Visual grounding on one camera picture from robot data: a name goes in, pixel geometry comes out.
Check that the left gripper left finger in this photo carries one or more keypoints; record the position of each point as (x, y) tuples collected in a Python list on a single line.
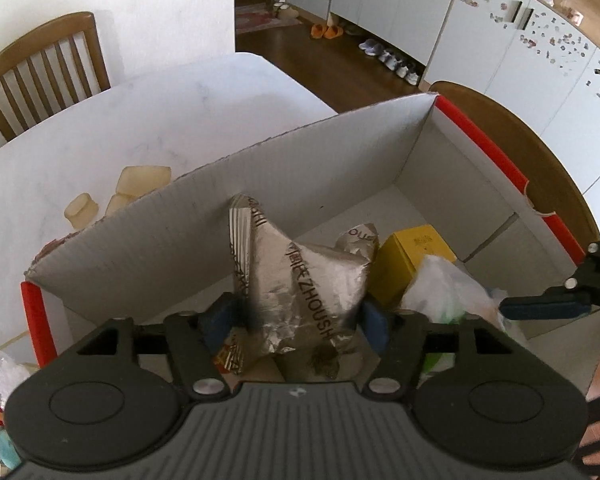
[(193, 340)]

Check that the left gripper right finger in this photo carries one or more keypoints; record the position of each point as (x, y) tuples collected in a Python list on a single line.
[(399, 341)]

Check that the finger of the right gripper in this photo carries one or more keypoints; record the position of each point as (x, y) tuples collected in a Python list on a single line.
[(545, 307)]

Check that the white plastic printed bag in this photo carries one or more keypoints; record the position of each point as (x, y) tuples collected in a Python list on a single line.
[(445, 294)]

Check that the yellow small carton box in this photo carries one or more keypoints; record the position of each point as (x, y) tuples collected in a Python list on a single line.
[(399, 258)]

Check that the silver foil snack bag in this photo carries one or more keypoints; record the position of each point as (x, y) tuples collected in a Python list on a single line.
[(301, 299)]

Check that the rectangular beige wooden block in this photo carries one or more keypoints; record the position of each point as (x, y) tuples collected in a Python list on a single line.
[(136, 181)]

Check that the clear crinkled plastic wrap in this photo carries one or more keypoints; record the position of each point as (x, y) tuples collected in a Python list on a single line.
[(12, 375)]

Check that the light blue soft toy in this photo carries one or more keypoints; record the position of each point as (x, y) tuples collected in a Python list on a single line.
[(8, 454)]

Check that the green embroidered sachet charm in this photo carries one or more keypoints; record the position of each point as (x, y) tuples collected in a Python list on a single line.
[(230, 358)]

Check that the wooden chair beside box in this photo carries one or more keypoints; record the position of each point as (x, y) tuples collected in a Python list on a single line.
[(550, 188)]

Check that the red cardboard shoe box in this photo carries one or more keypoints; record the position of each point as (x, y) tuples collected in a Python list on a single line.
[(395, 164)]

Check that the small beige wooden block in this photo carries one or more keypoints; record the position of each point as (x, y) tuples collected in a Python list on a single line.
[(117, 202)]

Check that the round beige wooden block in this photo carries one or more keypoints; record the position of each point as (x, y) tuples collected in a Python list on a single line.
[(81, 211)]

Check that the orange slippers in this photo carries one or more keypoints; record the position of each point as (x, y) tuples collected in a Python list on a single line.
[(323, 31)]

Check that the wooden slat-back chair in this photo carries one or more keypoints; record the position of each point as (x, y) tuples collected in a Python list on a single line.
[(52, 67)]

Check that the large white wall cabinet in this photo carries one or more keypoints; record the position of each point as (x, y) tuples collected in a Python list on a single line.
[(521, 53)]

